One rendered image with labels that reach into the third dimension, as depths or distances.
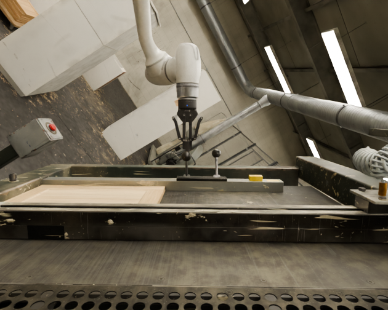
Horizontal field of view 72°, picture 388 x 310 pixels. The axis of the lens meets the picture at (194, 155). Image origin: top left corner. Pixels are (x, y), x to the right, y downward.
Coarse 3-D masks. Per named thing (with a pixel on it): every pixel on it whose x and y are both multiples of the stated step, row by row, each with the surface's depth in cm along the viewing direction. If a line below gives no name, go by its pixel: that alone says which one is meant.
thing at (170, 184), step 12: (48, 180) 106; (60, 180) 106; (72, 180) 106; (84, 180) 105; (96, 180) 105; (108, 180) 105; (120, 180) 105; (132, 180) 105; (144, 180) 105; (156, 180) 106; (168, 180) 106; (228, 180) 106; (240, 180) 107; (264, 180) 107
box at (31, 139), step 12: (36, 120) 121; (48, 120) 129; (24, 132) 121; (36, 132) 121; (48, 132) 123; (12, 144) 122; (24, 144) 122; (36, 144) 122; (48, 144) 126; (24, 156) 123
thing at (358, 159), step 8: (376, 136) 73; (384, 136) 70; (360, 152) 68; (368, 152) 66; (376, 152) 64; (352, 160) 71; (360, 160) 66; (368, 160) 64; (384, 160) 60; (360, 168) 66; (368, 168) 63; (376, 168) 61; (384, 168) 60; (384, 176) 61
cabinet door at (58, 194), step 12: (36, 192) 95; (48, 192) 97; (60, 192) 97; (72, 192) 97; (84, 192) 97; (96, 192) 97; (108, 192) 97; (120, 192) 97; (132, 192) 97; (144, 192) 98; (156, 192) 97
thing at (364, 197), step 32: (352, 192) 67; (384, 192) 62; (0, 224) 62; (32, 224) 62; (64, 224) 62; (96, 224) 62; (128, 224) 62; (160, 224) 62; (192, 224) 62; (224, 224) 62; (256, 224) 62; (288, 224) 62; (320, 224) 61; (352, 224) 61; (384, 224) 61
